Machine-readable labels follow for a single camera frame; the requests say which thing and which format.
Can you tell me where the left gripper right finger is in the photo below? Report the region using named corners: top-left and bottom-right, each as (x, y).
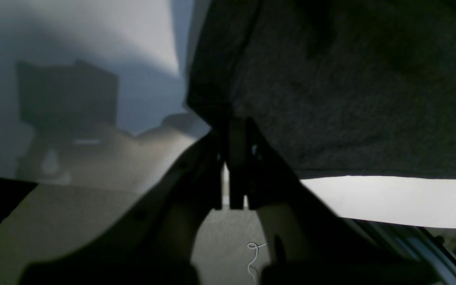
top-left (228, 118), bottom-right (439, 285)

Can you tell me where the black t-shirt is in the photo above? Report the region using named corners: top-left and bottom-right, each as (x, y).
top-left (187, 0), bottom-right (456, 179)

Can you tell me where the white looped cable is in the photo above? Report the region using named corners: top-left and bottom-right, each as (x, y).
top-left (246, 241), bottom-right (267, 285)

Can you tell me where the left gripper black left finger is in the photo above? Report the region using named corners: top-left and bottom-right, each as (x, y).
top-left (19, 131), bottom-right (223, 285)

